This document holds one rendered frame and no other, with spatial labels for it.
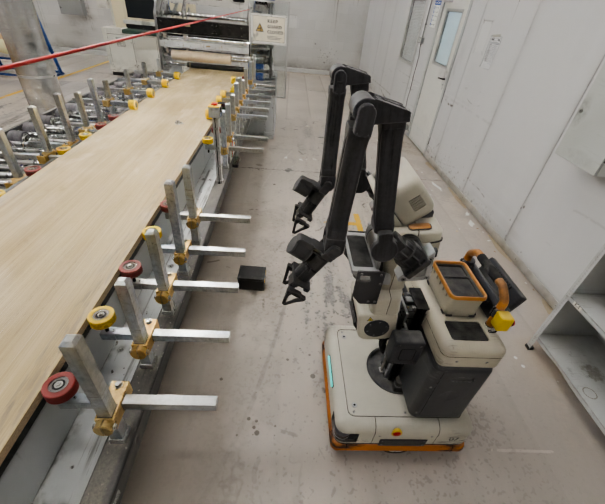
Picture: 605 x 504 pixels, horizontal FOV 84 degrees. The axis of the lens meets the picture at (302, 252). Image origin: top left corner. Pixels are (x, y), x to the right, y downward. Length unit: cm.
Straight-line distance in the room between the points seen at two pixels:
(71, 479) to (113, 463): 16
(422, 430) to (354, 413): 32
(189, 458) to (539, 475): 172
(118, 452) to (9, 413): 30
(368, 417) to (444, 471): 52
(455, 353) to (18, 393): 136
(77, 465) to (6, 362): 37
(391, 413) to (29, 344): 144
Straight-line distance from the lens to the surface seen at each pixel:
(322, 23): 1163
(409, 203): 110
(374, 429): 175
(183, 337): 126
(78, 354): 91
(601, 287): 268
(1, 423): 117
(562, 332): 289
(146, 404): 113
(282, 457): 191
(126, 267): 146
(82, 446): 138
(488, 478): 217
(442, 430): 186
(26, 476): 131
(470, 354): 144
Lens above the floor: 178
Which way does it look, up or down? 37 degrees down
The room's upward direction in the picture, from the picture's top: 6 degrees clockwise
